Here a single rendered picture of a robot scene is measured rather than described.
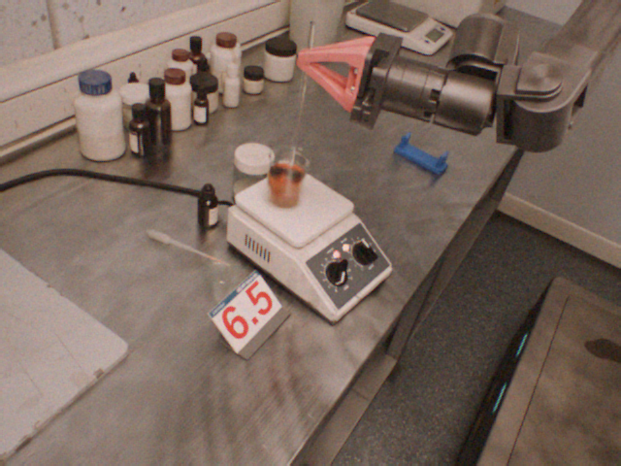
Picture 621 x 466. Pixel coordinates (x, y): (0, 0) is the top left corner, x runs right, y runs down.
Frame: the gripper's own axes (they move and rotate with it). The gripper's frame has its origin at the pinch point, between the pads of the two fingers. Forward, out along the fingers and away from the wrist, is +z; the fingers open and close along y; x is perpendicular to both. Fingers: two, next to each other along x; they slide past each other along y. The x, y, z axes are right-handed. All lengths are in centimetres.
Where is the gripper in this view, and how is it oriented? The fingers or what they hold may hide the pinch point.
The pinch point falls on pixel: (306, 59)
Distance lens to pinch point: 59.9
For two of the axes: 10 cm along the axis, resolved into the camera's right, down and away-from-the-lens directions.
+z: -9.5, -3.0, 1.2
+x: -1.5, 7.4, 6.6
